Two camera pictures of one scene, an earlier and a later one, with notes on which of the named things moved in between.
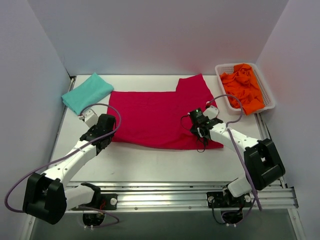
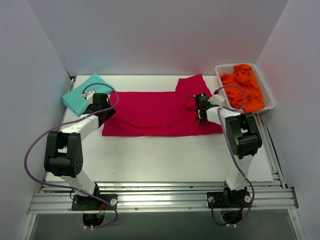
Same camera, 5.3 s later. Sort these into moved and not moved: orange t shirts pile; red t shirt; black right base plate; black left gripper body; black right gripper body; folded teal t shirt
Moved: black right gripper body; black left gripper body; red t shirt
Not moved: black right base plate; orange t shirts pile; folded teal t shirt
